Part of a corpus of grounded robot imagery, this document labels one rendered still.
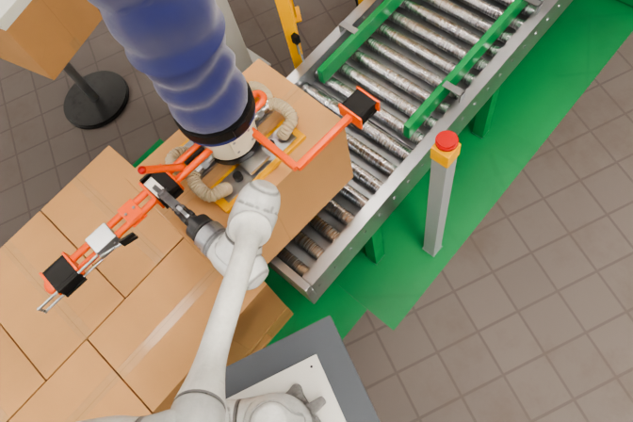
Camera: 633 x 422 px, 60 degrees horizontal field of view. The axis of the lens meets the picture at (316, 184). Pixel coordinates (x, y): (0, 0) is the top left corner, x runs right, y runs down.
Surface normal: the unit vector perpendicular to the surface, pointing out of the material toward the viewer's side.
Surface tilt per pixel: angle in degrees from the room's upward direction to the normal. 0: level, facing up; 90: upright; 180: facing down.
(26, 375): 0
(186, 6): 75
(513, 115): 0
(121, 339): 0
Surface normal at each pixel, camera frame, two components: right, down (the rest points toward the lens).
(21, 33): 0.88, 0.36
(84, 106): -0.14, -0.42
